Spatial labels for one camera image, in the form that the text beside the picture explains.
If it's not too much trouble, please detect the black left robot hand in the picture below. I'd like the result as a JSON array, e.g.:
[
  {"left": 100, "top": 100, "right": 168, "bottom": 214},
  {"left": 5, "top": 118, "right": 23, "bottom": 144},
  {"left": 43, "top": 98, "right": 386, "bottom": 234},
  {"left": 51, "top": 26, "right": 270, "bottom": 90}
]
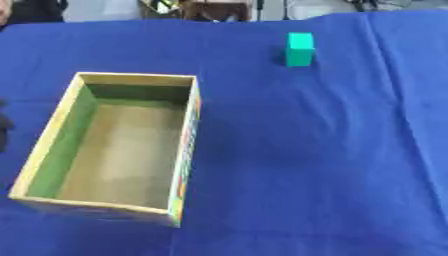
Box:
[{"left": 0, "top": 99, "right": 16, "bottom": 154}]

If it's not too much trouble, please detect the tan cardboard box green inside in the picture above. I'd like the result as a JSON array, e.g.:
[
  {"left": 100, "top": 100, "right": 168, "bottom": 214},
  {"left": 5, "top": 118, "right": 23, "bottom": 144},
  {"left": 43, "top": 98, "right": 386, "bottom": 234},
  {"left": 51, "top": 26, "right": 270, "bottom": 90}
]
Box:
[{"left": 7, "top": 71, "right": 203, "bottom": 229}]

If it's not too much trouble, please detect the person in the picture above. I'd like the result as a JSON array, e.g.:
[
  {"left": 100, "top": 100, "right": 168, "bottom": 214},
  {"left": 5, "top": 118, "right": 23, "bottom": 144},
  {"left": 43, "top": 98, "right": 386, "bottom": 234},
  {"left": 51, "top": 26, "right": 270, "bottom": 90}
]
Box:
[{"left": 0, "top": 0, "right": 70, "bottom": 27}]

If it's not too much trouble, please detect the brown wooden chair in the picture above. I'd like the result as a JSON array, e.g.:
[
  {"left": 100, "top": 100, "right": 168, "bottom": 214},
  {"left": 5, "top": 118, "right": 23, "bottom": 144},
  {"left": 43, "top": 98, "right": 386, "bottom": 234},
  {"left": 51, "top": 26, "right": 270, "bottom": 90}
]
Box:
[{"left": 176, "top": 0, "right": 254, "bottom": 23}]

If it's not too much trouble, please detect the teal green rectangular block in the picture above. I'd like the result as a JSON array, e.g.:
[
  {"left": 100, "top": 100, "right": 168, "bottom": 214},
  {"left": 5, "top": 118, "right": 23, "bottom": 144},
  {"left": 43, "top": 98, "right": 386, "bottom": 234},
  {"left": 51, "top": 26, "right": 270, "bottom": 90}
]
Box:
[{"left": 283, "top": 32, "right": 317, "bottom": 68}]

